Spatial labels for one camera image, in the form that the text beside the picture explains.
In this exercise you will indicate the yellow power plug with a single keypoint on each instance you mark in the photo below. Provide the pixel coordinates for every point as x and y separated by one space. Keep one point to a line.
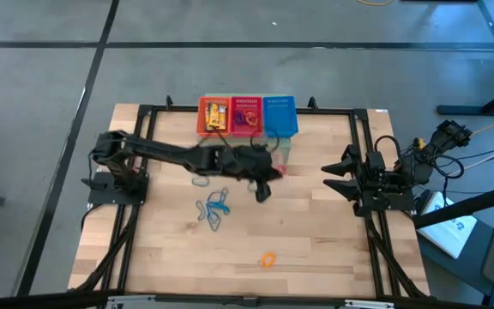
420 143

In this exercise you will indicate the blue plastic basket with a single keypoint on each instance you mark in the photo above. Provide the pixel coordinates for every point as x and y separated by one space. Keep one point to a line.
279 118

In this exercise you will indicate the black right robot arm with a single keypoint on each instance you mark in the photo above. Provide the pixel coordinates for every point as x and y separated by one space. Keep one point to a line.
448 135

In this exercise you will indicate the pale green small riser table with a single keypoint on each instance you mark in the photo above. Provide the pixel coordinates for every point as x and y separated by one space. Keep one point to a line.
208 141

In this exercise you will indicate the purple spiral coil keyring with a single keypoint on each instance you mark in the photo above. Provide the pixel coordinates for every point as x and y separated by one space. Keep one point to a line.
243 115
237 120

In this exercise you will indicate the yellow printed small box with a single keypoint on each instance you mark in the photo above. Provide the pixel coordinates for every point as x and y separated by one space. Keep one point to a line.
222 116
209 118
215 116

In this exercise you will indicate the white box with blue print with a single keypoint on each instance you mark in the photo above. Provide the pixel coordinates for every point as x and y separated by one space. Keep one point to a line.
448 229

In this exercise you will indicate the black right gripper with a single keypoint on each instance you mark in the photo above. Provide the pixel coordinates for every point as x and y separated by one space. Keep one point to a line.
375 193

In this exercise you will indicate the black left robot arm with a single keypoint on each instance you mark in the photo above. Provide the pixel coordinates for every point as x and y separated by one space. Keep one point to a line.
161 151

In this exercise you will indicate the red plastic basket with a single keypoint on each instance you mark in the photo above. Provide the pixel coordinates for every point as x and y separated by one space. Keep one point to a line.
247 131

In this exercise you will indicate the black stand foot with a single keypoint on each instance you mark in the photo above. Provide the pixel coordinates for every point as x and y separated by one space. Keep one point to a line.
461 110

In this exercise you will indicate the orange spiral coil keyring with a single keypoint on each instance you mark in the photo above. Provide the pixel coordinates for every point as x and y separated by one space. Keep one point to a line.
253 115
263 260

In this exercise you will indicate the black aluminium table frame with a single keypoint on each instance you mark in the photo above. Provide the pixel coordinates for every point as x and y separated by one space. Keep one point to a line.
324 111

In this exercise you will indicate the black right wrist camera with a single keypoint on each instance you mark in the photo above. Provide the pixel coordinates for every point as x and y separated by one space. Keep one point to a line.
375 161

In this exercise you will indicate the orange plastic basket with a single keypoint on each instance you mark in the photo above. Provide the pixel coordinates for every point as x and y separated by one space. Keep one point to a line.
204 133

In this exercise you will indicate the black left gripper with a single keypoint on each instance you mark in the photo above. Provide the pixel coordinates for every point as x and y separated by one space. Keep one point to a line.
251 163

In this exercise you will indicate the black desk beam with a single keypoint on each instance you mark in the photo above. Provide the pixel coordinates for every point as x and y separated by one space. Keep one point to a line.
465 206

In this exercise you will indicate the black overhead gantry frame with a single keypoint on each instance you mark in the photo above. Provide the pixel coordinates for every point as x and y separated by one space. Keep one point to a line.
247 300

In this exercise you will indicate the blue rubber band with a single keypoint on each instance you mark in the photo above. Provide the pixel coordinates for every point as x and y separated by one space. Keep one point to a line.
215 229
200 185
197 210
209 199
222 209
251 189

